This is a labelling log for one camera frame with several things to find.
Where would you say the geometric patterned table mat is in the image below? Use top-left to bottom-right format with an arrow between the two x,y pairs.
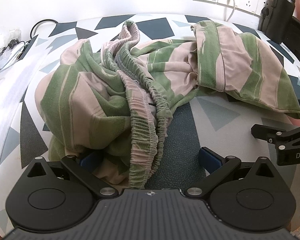
0,14 -> 300,235

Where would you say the green pink patterned garment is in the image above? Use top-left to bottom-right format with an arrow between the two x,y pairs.
35,20 -> 300,188

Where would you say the black cable loop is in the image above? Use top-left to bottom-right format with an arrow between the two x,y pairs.
29,18 -> 60,41

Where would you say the black water bottle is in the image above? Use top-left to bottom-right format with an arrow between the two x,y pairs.
258,0 -> 295,44

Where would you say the white charger cable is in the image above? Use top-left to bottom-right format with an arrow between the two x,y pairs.
225,0 -> 237,23

